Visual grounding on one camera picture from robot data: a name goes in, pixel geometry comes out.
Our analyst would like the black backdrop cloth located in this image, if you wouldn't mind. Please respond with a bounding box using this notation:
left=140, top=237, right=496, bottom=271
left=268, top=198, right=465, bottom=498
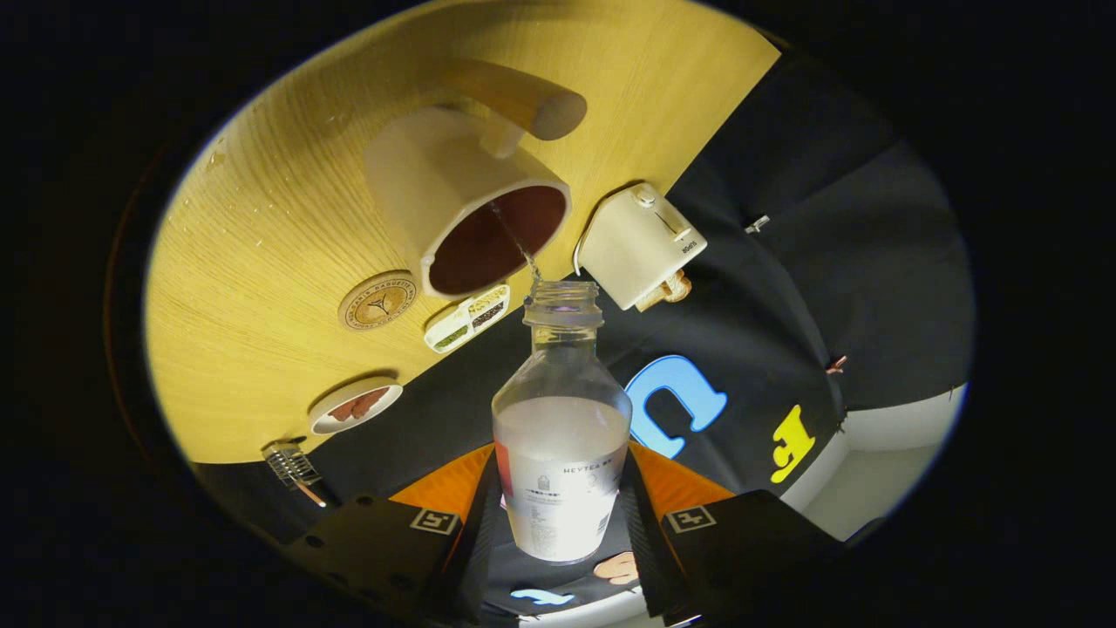
left=192, top=52, right=973, bottom=620

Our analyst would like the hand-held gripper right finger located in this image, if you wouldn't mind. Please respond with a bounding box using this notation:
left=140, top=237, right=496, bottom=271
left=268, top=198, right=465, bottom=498
left=621, top=440, right=842, bottom=625

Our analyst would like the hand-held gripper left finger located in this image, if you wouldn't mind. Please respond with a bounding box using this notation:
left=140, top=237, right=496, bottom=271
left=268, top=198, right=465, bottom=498
left=283, top=443, right=502, bottom=625

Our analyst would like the round cork coaster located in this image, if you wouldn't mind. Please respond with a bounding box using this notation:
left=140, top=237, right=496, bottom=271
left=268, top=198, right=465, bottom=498
left=338, top=270, right=419, bottom=332

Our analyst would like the cream toaster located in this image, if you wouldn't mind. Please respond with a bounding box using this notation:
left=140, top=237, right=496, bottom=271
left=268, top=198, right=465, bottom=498
left=575, top=181, right=708, bottom=311

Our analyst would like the divided tray of grains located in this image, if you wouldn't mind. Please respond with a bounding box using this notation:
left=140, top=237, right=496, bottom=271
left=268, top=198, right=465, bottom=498
left=424, top=284, right=511, bottom=354

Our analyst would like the white plate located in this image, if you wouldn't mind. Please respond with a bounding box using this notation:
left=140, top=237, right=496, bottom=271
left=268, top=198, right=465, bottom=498
left=308, top=377, right=405, bottom=435

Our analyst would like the metal wire holder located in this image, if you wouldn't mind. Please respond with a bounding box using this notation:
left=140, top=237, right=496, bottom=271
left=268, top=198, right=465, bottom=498
left=262, top=440, right=322, bottom=489

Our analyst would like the white toaster cable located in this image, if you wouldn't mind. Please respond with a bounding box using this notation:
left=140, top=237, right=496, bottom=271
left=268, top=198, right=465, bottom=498
left=573, top=214, right=602, bottom=276

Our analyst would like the clear juice bottle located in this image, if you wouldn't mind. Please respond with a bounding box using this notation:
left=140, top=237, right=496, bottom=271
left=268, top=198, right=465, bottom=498
left=491, top=279, right=634, bottom=563

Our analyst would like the wooden table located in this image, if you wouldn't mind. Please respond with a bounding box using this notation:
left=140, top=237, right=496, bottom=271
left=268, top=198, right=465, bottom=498
left=144, top=0, right=781, bottom=465

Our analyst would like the cream cup with wooden handle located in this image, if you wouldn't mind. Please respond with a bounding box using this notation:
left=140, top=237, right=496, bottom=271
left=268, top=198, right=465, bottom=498
left=364, top=59, right=588, bottom=300

